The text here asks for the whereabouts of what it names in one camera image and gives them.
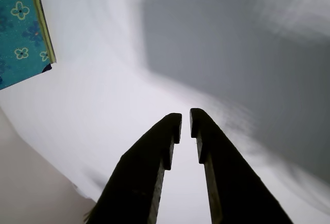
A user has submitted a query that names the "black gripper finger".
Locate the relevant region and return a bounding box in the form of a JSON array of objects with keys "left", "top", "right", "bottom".
[
  {"left": 189, "top": 108, "right": 294, "bottom": 224},
  {"left": 86, "top": 113, "right": 183, "bottom": 224}
]

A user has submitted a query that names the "yellow and teal floral box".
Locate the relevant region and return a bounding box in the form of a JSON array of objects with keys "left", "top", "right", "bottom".
[{"left": 0, "top": 0, "right": 57, "bottom": 91}]

